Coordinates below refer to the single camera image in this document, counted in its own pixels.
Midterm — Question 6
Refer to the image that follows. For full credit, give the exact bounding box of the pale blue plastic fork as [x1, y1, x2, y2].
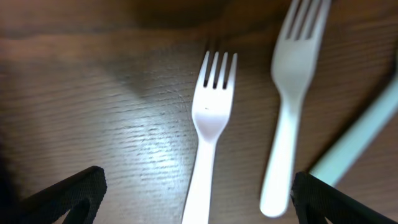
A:
[309, 68, 397, 187]

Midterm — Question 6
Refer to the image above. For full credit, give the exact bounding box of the white plastic fork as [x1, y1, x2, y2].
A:
[182, 52, 238, 224]
[259, 0, 331, 218]

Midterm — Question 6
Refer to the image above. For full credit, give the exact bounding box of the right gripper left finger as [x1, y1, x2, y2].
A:
[1, 166, 107, 224]

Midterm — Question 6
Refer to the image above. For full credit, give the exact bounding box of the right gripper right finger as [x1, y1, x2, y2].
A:
[291, 172, 397, 224]

